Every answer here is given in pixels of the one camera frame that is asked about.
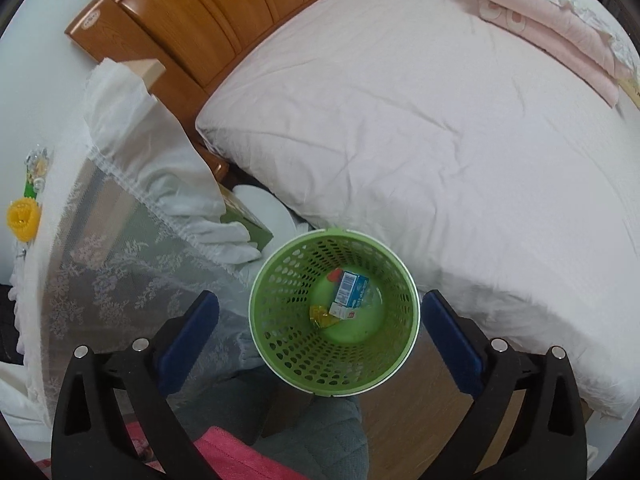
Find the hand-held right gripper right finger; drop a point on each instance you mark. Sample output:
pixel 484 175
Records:
pixel 452 340

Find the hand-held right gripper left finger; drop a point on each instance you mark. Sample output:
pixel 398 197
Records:
pixel 192 340

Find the green plastic basket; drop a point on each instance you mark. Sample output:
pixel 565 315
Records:
pixel 280 310

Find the blue white small carton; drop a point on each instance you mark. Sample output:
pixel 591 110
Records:
pixel 351 289

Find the pink red cloth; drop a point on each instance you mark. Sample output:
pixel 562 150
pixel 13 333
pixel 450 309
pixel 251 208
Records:
pixel 225 455

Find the white lace table cover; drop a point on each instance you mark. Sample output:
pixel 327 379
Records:
pixel 100 260

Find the yellow wrapper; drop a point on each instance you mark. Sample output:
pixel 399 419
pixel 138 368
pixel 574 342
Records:
pixel 321 316

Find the red wrapper piece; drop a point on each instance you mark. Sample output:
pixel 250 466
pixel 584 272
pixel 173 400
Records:
pixel 335 275

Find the white round stool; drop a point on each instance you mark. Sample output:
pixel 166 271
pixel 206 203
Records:
pixel 270 210

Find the bed with white duvet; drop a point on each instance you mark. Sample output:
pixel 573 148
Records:
pixel 425 135

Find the yellow plastic flower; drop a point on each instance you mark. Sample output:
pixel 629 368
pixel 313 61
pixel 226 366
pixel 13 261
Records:
pixel 22 219

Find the green snack packet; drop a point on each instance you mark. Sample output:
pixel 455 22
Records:
pixel 34 180

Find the light wooden bedside table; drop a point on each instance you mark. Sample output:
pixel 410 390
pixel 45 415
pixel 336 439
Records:
pixel 150 72

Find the pale yellow sheet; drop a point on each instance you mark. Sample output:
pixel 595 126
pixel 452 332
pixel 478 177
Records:
pixel 631 92

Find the wooden headboard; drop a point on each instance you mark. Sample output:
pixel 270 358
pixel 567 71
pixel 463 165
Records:
pixel 200 20

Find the folded pink blanket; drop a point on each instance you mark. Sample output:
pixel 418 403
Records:
pixel 550 35

